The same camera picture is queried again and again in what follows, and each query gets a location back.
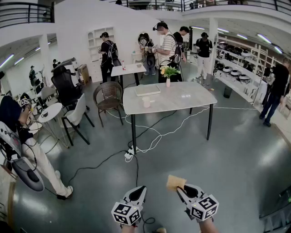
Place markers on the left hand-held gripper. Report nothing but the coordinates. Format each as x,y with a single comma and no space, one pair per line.
126,214

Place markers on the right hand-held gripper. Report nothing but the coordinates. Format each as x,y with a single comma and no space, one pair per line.
203,208

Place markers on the yellow sponge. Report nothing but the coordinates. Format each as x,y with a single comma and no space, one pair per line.
175,182

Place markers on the beige cup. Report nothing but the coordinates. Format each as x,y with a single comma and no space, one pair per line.
146,102

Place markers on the person's right forearm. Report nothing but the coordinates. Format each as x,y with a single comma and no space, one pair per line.
208,227

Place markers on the person's left forearm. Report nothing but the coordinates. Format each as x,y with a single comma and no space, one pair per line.
127,229

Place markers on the white power strip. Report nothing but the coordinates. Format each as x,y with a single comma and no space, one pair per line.
128,154

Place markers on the brown wicker chair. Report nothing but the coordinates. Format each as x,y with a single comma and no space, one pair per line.
108,102

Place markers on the white chair with black legs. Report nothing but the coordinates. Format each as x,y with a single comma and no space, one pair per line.
78,111

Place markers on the white tray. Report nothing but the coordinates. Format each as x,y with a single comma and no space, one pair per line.
147,90

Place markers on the black waste bin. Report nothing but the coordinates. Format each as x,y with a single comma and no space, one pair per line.
227,92

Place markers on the pink vase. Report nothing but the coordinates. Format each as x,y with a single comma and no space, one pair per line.
168,83

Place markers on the round white side table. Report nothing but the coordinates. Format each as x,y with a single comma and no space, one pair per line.
53,111

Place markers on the white storage rack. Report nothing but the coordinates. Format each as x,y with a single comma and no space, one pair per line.
247,89

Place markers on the yellow flower bunch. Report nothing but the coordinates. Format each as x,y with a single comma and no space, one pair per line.
169,71

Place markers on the white table with black legs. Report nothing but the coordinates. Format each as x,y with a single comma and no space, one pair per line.
129,69

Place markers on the row of cooking pans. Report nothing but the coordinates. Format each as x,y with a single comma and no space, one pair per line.
235,72

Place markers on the plastic bottle with red label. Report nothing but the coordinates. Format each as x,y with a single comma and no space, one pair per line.
123,66

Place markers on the black office chair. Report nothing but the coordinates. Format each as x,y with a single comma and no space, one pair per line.
64,84

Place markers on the cardboard box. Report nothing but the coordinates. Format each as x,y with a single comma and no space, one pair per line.
83,72

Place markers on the grey padded chair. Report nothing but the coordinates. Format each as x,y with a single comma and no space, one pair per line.
47,91

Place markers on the white robot with grey lid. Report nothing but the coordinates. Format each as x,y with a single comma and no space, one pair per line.
66,62

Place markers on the white shelf cabinet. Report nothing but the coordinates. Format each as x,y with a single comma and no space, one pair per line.
100,45

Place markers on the row of ceiling tube lights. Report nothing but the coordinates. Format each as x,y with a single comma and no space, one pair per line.
263,38

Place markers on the ceiling tube light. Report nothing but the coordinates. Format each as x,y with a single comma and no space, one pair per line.
19,61
6,61

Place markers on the black balcony railing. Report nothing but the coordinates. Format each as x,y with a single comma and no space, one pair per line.
52,12
183,5

